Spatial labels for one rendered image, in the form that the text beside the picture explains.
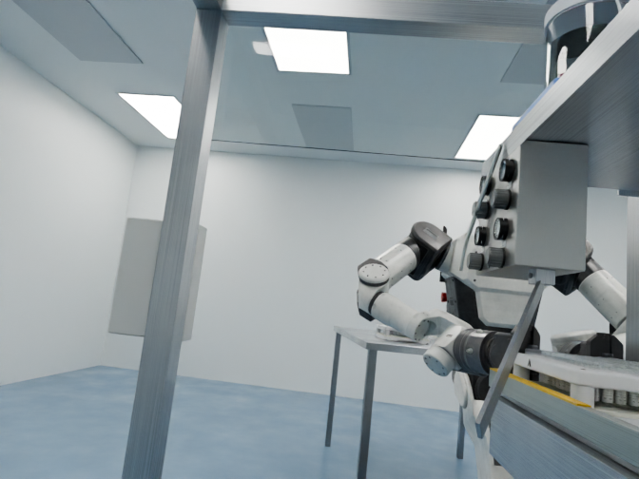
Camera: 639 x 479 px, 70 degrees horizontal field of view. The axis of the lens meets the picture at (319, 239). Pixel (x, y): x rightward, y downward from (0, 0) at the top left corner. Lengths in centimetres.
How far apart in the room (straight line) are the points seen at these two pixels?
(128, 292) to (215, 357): 493
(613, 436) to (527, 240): 31
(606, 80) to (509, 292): 81
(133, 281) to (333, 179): 497
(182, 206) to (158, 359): 32
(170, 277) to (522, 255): 67
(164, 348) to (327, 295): 477
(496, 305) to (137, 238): 94
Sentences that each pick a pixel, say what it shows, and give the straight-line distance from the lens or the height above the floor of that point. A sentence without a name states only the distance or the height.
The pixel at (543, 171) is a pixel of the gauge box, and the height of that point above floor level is 127.
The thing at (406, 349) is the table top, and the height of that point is 87.
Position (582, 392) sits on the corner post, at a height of 95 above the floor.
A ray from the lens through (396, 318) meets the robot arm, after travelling 111.
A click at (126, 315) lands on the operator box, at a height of 96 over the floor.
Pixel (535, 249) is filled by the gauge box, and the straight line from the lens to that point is 77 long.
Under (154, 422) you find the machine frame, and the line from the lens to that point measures 103.
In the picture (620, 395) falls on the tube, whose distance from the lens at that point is 76.
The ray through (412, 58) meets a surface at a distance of 115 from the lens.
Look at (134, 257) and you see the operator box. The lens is 111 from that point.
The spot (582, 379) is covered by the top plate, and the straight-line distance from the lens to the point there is 70.
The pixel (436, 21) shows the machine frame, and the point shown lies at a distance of 114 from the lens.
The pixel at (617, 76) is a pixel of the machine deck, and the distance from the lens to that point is 65.
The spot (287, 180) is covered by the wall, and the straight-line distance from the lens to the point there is 600.
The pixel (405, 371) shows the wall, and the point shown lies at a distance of 574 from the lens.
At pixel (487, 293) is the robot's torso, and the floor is 111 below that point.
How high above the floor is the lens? 103
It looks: 8 degrees up
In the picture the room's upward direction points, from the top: 6 degrees clockwise
